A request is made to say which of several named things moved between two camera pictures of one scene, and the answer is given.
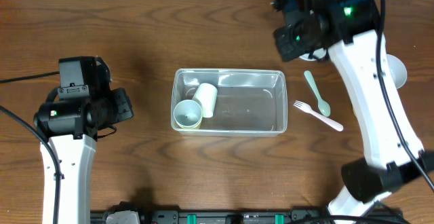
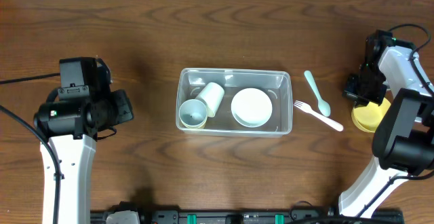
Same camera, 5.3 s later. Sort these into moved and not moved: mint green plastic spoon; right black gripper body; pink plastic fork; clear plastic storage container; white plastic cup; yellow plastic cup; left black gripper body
Moved: clear plastic storage container; yellow plastic cup; right black gripper body; white plastic cup
Not moved: pink plastic fork; left black gripper body; mint green plastic spoon
